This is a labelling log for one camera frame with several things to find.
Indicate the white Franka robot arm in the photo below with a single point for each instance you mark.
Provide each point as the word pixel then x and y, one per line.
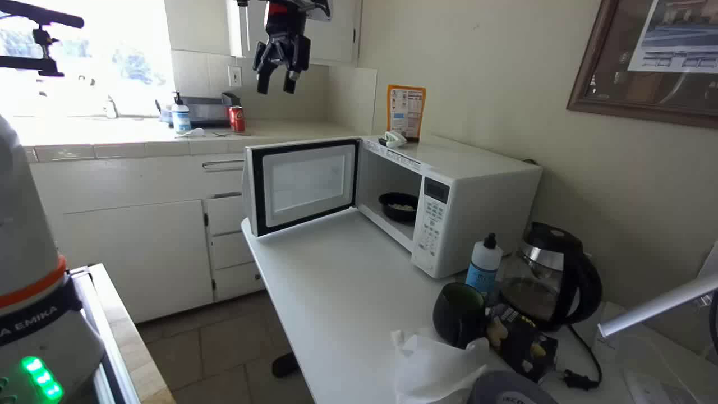
pixel 25 249

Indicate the white wall outlet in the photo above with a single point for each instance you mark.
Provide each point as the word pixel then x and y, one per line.
pixel 234 78

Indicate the black and yellow box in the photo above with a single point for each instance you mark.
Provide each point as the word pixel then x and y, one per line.
pixel 524 339

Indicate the red can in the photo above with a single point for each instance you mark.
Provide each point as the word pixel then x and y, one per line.
pixel 236 119

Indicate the brown framed picture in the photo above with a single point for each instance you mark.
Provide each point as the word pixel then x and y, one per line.
pixel 598 82

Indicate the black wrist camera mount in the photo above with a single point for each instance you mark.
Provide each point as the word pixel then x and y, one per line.
pixel 315 8

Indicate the white cabinet with drawers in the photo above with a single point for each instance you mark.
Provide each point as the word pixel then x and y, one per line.
pixel 142 240

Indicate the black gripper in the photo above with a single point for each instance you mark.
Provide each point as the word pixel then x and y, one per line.
pixel 284 41

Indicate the white rod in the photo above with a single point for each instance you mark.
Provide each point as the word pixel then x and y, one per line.
pixel 659 303

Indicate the white microwave oven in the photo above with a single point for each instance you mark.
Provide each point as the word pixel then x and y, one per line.
pixel 462 194

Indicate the black bowl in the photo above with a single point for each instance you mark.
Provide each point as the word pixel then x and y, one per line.
pixel 397 205

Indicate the black mug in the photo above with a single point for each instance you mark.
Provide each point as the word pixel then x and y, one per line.
pixel 455 315

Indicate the clear soap dispenser bottle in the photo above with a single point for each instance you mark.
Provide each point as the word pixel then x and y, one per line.
pixel 179 115

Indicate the wooden edged robot stand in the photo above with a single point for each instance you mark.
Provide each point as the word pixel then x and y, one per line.
pixel 125 337

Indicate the black countertop appliance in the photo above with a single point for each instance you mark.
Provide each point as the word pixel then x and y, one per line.
pixel 210 110

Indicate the blue bottle with white cap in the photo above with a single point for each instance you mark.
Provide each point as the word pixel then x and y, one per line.
pixel 482 266

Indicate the black table foot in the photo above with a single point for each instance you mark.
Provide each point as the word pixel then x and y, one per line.
pixel 286 365

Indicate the black glass electric kettle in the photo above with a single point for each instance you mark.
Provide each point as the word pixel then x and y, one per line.
pixel 553 278

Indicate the white crumpled cloth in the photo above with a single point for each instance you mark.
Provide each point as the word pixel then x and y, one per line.
pixel 433 371

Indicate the black camera stand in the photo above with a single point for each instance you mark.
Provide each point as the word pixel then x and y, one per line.
pixel 40 47

